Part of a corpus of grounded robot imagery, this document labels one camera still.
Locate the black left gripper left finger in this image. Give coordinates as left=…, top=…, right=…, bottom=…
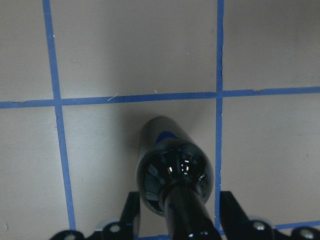
left=119, top=191, right=141, bottom=240

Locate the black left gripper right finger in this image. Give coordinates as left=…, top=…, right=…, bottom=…
left=219, top=191, right=250, bottom=240

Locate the dark wine bottle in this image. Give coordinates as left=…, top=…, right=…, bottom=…
left=136, top=116, right=221, bottom=240

